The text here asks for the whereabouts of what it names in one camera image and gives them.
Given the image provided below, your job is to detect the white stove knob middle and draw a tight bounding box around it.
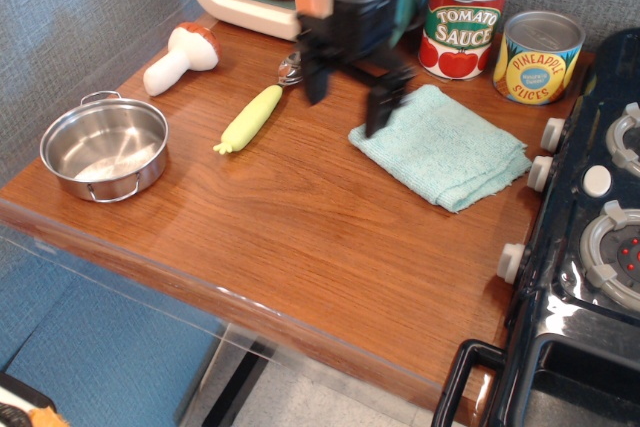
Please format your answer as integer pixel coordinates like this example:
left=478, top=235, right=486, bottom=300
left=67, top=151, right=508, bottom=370
left=527, top=156, right=553, bottom=193

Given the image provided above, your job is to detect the steel pot with handles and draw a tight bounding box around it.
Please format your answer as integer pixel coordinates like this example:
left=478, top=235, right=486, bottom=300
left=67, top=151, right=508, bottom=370
left=40, top=91, right=169, bottom=204

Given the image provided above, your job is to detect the white toy mushroom brown cap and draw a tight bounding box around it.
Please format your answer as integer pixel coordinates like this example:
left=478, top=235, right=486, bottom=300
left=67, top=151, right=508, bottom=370
left=143, top=22, right=221, bottom=96

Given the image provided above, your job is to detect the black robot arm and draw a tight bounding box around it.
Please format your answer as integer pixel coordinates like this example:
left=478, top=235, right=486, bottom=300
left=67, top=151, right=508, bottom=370
left=295, top=0, right=413, bottom=137

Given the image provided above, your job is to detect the spoon with yellow-green handle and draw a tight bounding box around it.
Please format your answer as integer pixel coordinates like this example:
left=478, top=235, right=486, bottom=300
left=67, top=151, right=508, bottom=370
left=213, top=51, right=303, bottom=155

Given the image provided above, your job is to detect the orange fuzzy object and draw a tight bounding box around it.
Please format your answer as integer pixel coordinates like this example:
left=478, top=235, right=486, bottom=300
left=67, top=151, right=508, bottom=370
left=27, top=407, right=70, bottom=427

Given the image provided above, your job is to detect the white stove knob lower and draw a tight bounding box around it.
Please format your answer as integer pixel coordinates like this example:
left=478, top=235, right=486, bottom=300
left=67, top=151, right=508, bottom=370
left=497, top=243, right=525, bottom=284

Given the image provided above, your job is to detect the pineapple slices can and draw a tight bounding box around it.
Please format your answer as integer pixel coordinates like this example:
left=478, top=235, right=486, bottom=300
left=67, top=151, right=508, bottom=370
left=493, top=11, right=585, bottom=106

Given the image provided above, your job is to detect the white stove knob upper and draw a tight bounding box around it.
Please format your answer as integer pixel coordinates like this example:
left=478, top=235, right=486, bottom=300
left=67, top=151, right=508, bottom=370
left=540, top=118, right=565, bottom=153

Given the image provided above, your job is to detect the black toy stove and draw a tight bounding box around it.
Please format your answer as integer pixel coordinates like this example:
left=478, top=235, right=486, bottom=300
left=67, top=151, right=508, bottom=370
left=433, top=28, right=639, bottom=426

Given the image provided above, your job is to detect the light teal towel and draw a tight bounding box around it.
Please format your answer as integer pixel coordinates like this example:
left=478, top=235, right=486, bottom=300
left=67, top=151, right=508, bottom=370
left=348, top=85, right=531, bottom=213

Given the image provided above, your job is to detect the white stove knob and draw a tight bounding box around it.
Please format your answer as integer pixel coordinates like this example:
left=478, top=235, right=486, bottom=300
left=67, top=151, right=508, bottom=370
left=527, top=156, right=553, bottom=193
left=540, top=118, right=565, bottom=153
left=497, top=243, right=525, bottom=284

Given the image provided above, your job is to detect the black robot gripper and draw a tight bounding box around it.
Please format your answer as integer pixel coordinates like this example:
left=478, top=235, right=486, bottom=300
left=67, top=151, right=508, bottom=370
left=298, top=0, right=413, bottom=138

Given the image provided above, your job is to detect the tomato sauce can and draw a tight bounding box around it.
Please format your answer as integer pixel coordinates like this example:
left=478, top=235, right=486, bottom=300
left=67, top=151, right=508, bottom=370
left=418, top=0, right=506, bottom=80

